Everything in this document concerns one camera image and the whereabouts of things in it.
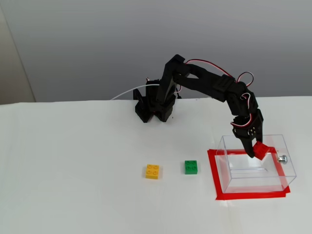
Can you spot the yellow lego brick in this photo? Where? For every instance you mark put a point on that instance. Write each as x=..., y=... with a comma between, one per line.
x=152, y=171

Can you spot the red tape frame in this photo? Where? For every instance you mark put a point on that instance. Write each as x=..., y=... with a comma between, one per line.
x=212, y=170

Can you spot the red lego brick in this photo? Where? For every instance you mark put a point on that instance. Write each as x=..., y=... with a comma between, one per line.
x=263, y=151

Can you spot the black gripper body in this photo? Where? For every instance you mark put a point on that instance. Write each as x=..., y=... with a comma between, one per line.
x=244, y=137

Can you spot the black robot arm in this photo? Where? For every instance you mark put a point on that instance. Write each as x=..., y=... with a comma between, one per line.
x=207, y=83

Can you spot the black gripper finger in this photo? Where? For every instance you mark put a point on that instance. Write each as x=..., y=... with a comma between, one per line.
x=259, y=141
x=248, y=147

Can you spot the black table clamp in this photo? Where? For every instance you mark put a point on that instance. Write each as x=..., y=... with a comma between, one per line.
x=138, y=96

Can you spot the metal box lock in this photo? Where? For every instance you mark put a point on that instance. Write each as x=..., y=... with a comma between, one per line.
x=283, y=159

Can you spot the transparent plastic box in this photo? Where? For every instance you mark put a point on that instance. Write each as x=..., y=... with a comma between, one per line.
x=287, y=170

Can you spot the green lego brick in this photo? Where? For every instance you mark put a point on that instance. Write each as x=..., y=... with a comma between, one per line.
x=191, y=167

